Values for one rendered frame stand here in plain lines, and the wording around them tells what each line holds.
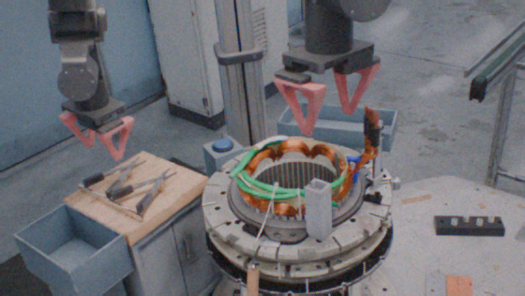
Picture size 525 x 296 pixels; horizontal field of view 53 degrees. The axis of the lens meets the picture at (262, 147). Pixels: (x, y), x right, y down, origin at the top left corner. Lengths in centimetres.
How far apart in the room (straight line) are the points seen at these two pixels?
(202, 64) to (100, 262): 234
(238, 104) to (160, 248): 46
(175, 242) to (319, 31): 56
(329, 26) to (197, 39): 252
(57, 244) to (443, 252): 81
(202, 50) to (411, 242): 212
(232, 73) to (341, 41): 68
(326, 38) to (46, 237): 66
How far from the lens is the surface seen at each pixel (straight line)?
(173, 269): 106
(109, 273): 95
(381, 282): 116
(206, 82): 322
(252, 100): 132
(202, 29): 308
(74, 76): 84
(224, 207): 89
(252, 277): 82
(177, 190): 100
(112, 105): 95
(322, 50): 63
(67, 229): 108
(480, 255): 129
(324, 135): 116
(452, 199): 144
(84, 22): 88
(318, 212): 78
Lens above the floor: 164
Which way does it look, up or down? 32 degrees down
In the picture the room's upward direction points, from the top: 6 degrees counter-clockwise
